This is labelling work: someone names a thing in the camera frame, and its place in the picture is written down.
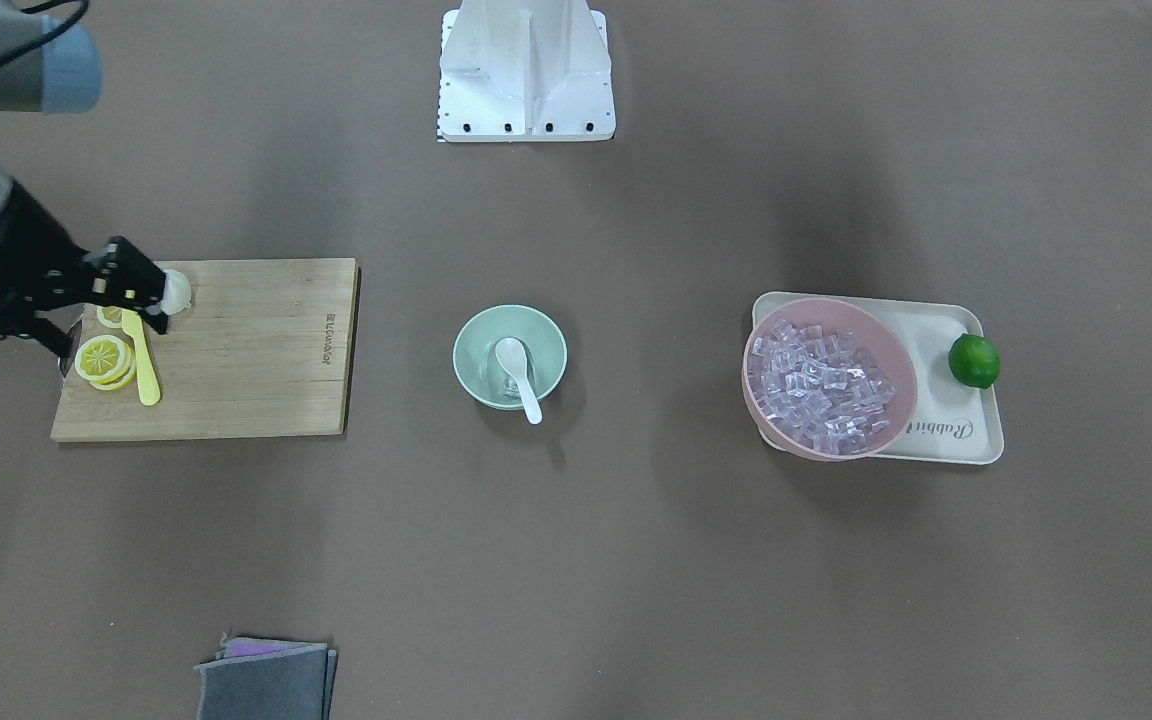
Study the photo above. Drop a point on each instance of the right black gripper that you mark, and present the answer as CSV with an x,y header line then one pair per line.
x,y
8,246

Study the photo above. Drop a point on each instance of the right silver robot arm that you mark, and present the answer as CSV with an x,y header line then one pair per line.
x,y
49,65

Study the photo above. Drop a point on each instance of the pink bowl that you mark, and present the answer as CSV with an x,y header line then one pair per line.
x,y
840,317

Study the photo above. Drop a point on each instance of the clear ice cubes pile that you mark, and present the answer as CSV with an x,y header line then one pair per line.
x,y
822,390

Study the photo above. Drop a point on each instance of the green ceramic bowl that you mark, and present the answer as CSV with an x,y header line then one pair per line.
x,y
474,354

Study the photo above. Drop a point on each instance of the yellow lemon slice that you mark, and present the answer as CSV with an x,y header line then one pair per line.
x,y
110,316
107,362

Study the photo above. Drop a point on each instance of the yellow plastic knife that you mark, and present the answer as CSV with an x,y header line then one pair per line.
x,y
147,384

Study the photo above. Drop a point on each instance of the bamboo cutting board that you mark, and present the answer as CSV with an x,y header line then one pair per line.
x,y
264,350

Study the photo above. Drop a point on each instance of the green toy vegetable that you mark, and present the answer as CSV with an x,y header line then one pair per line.
x,y
974,362

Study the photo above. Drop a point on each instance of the cream rabbit tray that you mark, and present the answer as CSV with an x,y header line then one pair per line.
x,y
950,422

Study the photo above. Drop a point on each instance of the grey folded cloth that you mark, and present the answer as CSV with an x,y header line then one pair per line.
x,y
258,678

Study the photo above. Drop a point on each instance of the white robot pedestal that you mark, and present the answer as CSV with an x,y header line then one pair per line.
x,y
525,71

